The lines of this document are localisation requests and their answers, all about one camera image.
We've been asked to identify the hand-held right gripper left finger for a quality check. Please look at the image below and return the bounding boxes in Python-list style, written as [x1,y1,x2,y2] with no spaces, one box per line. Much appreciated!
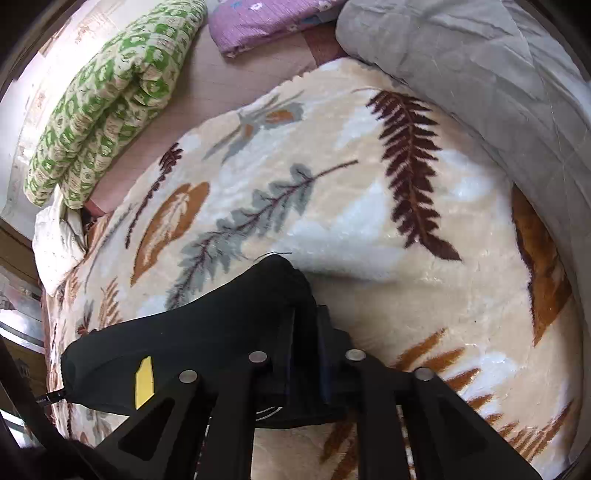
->
[95,308,297,480]

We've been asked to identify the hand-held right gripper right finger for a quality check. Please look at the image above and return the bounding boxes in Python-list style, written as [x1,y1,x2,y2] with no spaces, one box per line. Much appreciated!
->
[316,305,544,480]

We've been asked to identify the black pants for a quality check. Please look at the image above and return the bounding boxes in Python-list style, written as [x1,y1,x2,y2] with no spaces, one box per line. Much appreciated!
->
[60,255,357,430]

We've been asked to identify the leaf print fleece blanket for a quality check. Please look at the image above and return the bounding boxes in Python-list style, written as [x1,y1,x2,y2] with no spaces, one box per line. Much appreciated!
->
[34,58,585,480]

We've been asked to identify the white crumpled cloth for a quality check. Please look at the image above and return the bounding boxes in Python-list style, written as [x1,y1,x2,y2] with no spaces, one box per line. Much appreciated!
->
[32,191,88,296]

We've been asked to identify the wooden cabinet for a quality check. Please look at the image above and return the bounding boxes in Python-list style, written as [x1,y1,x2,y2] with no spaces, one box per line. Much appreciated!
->
[0,220,47,354]

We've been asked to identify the pink bed sheet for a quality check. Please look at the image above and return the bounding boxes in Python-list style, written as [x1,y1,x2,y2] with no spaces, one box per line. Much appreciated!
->
[83,21,356,217]

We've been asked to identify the green patterned quilt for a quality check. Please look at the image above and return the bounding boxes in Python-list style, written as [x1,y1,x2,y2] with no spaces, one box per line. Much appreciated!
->
[24,0,208,209]

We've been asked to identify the grey quilted blanket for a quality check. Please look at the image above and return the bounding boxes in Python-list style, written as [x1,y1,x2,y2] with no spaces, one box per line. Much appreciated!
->
[335,0,591,472]

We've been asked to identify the purple floral pillow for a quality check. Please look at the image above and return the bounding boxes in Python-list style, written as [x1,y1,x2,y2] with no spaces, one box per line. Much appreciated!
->
[208,0,347,58]

